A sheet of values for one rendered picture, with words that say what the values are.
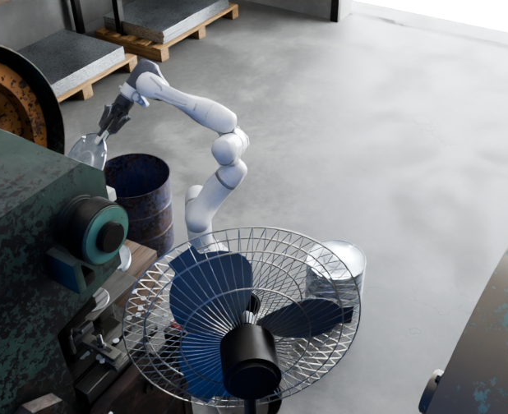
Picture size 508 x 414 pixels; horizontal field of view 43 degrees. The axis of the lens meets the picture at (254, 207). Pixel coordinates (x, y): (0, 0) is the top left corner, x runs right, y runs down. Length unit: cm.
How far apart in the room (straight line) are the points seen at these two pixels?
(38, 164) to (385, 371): 196
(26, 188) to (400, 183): 294
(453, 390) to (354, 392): 204
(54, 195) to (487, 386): 121
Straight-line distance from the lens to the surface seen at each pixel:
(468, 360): 107
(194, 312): 148
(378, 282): 357
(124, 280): 249
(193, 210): 267
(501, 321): 110
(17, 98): 234
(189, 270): 146
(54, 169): 183
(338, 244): 331
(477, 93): 548
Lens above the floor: 250
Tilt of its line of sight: 39 degrees down
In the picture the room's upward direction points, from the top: 1 degrees counter-clockwise
